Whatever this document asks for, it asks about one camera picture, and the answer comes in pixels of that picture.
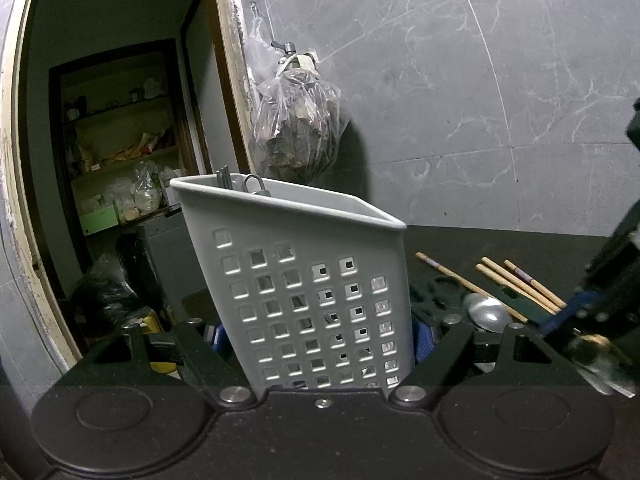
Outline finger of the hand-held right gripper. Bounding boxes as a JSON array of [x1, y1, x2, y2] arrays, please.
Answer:
[[540, 292, 606, 337]]

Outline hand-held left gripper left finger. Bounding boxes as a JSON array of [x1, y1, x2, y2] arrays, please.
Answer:
[[75, 319, 258, 408]]

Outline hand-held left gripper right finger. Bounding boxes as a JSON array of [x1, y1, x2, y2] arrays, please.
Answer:
[[391, 317, 586, 407]]

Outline metal spoon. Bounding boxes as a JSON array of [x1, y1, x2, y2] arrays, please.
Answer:
[[462, 293, 514, 332]]

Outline white perforated plastic basket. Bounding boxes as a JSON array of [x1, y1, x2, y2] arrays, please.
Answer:
[[169, 173, 407, 397]]

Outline metal loop handled utensil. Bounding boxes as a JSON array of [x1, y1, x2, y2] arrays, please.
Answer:
[[243, 173, 271, 197]]

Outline yellow bin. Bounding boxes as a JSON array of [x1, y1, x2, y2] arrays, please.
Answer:
[[131, 307, 180, 375]]

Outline grey cabinet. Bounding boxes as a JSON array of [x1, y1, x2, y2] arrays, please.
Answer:
[[134, 207, 188, 313]]

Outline black trash bag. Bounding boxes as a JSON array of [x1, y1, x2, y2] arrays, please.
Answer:
[[72, 252, 148, 323]]

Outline green box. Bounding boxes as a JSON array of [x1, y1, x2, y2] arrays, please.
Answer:
[[79, 206, 121, 237]]

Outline dark wooden cupboard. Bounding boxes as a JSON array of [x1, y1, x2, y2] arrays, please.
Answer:
[[47, 39, 202, 233]]

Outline hanging plastic bag dried goods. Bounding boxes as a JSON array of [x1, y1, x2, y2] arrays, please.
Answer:
[[247, 66, 352, 184]]

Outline clear empty plastic bag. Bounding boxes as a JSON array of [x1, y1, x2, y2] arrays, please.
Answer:
[[244, 2, 275, 93]]

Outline cream door frame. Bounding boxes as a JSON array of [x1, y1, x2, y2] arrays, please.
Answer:
[[0, 0, 261, 366]]

